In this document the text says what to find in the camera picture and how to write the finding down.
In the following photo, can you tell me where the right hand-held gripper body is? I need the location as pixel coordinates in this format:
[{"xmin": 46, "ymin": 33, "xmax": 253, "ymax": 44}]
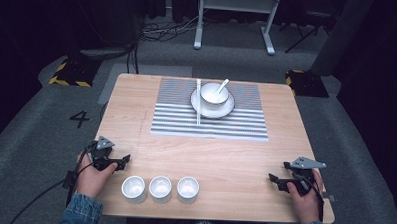
[{"xmin": 277, "ymin": 155, "xmax": 328, "ymax": 198}]

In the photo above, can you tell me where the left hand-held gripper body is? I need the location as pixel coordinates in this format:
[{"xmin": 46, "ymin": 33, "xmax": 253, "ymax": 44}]
[{"xmin": 84, "ymin": 135, "xmax": 121, "ymax": 172}]

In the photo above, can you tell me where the person's left hand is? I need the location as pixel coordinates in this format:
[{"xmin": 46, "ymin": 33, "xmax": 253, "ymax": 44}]
[{"xmin": 74, "ymin": 153, "xmax": 119, "ymax": 200}]

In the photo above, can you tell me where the person's right hand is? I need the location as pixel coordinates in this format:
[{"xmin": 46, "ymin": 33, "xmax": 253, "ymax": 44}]
[{"xmin": 285, "ymin": 168, "xmax": 326, "ymax": 224}]

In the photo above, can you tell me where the small white cup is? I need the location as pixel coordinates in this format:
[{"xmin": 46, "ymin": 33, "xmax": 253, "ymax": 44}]
[
  {"xmin": 147, "ymin": 174, "xmax": 174, "ymax": 204},
  {"xmin": 120, "ymin": 174, "xmax": 147, "ymax": 205},
  {"xmin": 175, "ymin": 175, "xmax": 201, "ymax": 205}
]

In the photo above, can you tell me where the grey striped placemat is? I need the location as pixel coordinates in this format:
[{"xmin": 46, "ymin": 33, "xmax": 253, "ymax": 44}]
[{"xmin": 150, "ymin": 76, "xmax": 272, "ymax": 142}]

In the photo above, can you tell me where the yellow black striped floor plate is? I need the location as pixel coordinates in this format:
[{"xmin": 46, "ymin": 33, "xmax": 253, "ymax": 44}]
[
  {"xmin": 284, "ymin": 68, "xmax": 331, "ymax": 99},
  {"xmin": 47, "ymin": 56, "xmax": 102, "ymax": 89}
]

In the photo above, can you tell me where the white plate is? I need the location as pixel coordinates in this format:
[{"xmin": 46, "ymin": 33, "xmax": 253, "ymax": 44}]
[{"xmin": 189, "ymin": 89, "xmax": 236, "ymax": 120}]

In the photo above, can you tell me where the white chopstick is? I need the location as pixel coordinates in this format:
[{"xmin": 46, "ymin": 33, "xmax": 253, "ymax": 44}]
[{"xmin": 194, "ymin": 78, "xmax": 201, "ymax": 126}]

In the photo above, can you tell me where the white bowl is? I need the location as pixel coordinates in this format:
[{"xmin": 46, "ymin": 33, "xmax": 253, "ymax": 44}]
[{"xmin": 199, "ymin": 81, "xmax": 231, "ymax": 111}]

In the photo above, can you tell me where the white spoon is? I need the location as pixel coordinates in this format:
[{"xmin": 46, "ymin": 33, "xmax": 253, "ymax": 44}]
[{"xmin": 214, "ymin": 78, "xmax": 231, "ymax": 95}]

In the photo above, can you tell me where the black tripod stand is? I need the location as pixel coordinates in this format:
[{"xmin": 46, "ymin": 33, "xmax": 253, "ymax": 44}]
[{"xmin": 278, "ymin": 8, "xmax": 334, "ymax": 56}]

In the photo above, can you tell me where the right hand-held gripper cable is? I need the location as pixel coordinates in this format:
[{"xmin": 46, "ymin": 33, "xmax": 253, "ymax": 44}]
[{"xmin": 292, "ymin": 173, "xmax": 326, "ymax": 223}]

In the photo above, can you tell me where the hand-held gripper cable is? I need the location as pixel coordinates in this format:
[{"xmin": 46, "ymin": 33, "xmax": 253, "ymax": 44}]
[
  {"xmin": 7, "ymin": 144, "xmax": 98, "ymax": 224},
  {"xmin": 292, "ymin": 173, "xmax": 326, "ymax": 223}
]

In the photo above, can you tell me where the left hand-held gripper cable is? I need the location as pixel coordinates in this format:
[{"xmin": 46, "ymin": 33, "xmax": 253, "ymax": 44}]
[{"xmin": 7, "ymin": 144, "xmax": 98, "ymax": 224}]

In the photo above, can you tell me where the bundle of floor cables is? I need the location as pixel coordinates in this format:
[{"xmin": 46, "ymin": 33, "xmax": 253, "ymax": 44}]
[{"xmin": 126, "ymin": 6, "xmax": 208, "ymax": 77}]

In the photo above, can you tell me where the white metal stand frame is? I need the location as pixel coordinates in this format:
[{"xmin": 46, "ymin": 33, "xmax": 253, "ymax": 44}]
[{"xmin": 193, "ymin": 0, "xmax": 282, "ymax": 57}]

